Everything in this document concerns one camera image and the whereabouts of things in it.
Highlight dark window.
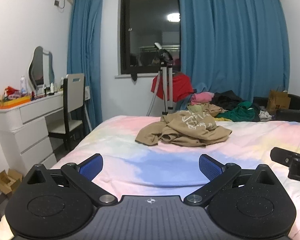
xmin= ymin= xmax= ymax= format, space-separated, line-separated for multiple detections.
xmin=118 ymin=0 xmax=182 ymax=77

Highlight white printed cloth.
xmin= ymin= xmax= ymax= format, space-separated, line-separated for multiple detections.
xmin=259 ymin=109 xmax=273 ymax=122

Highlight wide blue curtain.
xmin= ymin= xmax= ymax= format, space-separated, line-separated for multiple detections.
xmin=176 ymin=0 xmax=290 ymax=105

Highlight red snack packets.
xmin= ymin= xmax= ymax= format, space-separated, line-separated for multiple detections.
xmin=4 ymin=86 xmax=21 ymax=100

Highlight orange tray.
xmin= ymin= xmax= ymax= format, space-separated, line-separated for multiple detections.
xmin=0 ymin=96 xmax=32 ymax=110

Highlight white and black chair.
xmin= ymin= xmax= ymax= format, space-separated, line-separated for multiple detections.
xmin=48 ymin=73 xmax=86 ymax=152

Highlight brown paper bag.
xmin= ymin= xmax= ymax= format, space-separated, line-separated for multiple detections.
xmin=266 ymin=89 xmax=291 ymax=115

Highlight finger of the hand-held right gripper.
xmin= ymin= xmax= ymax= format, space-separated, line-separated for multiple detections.
xmin=270 ymin=147 xmax=300 ymax=166

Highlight silver tripod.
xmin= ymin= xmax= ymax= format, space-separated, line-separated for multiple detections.
xmin=146 ymin=60 xmax=175 ymax=117

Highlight green garment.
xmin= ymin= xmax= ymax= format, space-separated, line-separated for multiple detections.
xmin=216 ymin=101 xmax=261 ymax=122

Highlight narrow blue curtain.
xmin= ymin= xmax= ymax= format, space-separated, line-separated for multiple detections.
xmin=66 ymin=0 xmax=105 ymax=133

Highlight pink cloth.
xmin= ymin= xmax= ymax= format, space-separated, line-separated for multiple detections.
xmin=190 ymin=92 xmax=215 ymax=105

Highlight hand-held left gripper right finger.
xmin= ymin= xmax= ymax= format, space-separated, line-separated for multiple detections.
xmin=183 ymin=154 xmax=276 ymax=207

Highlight row of cosmetic bottles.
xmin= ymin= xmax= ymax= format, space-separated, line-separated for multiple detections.
xmin=42 ymin=77 xmax=63 ymax=96

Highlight wavy-framed mirror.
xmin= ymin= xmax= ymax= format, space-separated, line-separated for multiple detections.
xmin=28 ymin=46 xmax=55 ymax=94

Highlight white dresser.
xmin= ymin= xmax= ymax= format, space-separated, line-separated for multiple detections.
xmin=0 ymin=90 xmax=65 ymax=175

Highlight cardboard box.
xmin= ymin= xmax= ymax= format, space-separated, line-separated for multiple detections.
xmin=0 ymin=169 xmax=23 ymax=195

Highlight black clothes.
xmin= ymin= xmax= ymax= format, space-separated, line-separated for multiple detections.
xmin=211 ymin=90 xmax=248 ymax=112

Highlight beige patterned cloth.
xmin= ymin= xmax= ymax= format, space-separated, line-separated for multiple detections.
xmin=187 ymin=104 xmax=228 ymax=117

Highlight tan trousers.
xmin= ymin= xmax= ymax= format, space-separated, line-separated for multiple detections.
xmin=135 ymin=110 xmax=233 ymax=148

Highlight clear water bottle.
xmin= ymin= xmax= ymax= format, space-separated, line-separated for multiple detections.
xmin=20 ymin=75 xmax=28 ymax=97

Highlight red cloth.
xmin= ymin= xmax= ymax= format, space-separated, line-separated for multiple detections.
xmin=150 ymin=72 xmax=194 ymax=103

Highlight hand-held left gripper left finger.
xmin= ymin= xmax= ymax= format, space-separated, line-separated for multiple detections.
xmin=27 ymin=153 xmax=118 ymax=207

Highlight black sofa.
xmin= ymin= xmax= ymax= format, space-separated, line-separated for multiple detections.
xmin=252 ymin=94 xmax=300 ymax=123

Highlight pastel tie-dye bed blanket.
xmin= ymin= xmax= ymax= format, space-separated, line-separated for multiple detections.
xmin=0 ymin=115 xmax=300 ymax=240

